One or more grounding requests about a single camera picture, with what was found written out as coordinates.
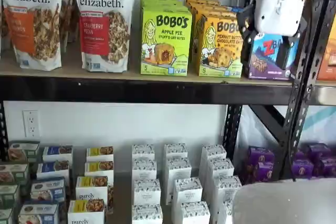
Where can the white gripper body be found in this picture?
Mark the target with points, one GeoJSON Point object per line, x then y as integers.
{"type": "Point", "coordinates": [278, 1]}

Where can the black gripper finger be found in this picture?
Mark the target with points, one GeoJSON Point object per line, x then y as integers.
{"type": "Point", "coordinates": [246, 24]}
{"type": "Point", "coordinates": [286, 51]}

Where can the green Bobo's apple pie box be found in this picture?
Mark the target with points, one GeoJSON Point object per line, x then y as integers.
{"type": "Point", "coordinates": [160, 3]}
{"type": "Point", "coordinates": [165, 43]}

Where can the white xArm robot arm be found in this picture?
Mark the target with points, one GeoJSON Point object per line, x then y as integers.
{"type": "Point", "coordinates": [283, 203]}

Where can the blue Zbar box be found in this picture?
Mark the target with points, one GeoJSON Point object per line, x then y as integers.
{"type": "Point", "coordinates": [236, 9]}
{"type": "Point", "coordinates": [265, 56]}

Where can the orange snack box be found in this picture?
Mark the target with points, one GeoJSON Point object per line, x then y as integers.
{"type": "Point", "coordinates": [328, 58]}

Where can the white organic pantry box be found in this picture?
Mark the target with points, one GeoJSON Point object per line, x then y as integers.
{"type": "Point", "coordinates": [144, 170]}
{"type": "Point", "coordinates": [194, 212]}
{"type": "Point", "coordinates": [178, 167]}
{"type": "Point", "coordinates": [214, 151]}
{"type": "Point", "coordinates": [147, 214]}
{"type": "Point", "coordinates": [176, 151]}
{"type": "Point", "coordinates": [226, 188]}
{"type": "Point", "coordinates": [143, 151]}
{"type": "Point", "coordinates": [220, 169]}
{"type": "Point", "coordinates": [187, 190]}
{"type": "Point", "coordinates": [225, 212]}
{"type": "Point", "coordinates": [147, 192]}

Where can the wooden shelf board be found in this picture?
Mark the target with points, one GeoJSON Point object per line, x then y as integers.
{"type": "Point", "coordinates": [71, 65]}

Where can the white box yellow label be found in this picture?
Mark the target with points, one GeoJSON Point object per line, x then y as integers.
{"type": "Point", "coordinates": [99, 153]}
{"type": "Point", "coordinates": [92, 188]}
{"type": "Point", "coordinates": [98, 169]}
{"type": "Point", "coordinates": [86, 212]}

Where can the small blue cereal box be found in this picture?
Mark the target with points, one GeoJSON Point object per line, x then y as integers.
{"type": "Point", "coordinates": [47, 191]}
{"type": "Point", "coordinates": [52, 170]}
{"type": "Point", "coordinates": [38, 213]}
{"type": "Point", "coordinates": [57, 153]}

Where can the small green cereal box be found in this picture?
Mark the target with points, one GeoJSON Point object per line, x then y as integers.
{"type": "Point", "coordinates": [14, 173]}
{"type": "Point", "coordinates": [23, 150]}
{"type": "Point", "coordinates": [9, 195]}
{"type": "Point", "coordinates": [5, 216]}

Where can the white translucent plastic sheet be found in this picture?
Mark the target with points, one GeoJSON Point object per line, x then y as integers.
{"type": "Point", "coordinates": [252, 134]}

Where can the granola bag red label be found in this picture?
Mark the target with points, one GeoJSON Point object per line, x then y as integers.
{"type": "Point", "coordinates": [105, 24]}

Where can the granola bag orange label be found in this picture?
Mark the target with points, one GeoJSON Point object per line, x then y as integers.
{"type": "Point", "coordinates": [31, 24]}

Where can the white wall outlet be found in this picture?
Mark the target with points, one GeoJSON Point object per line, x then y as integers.
{"type": "Point", "coordinates": [31, 123]}

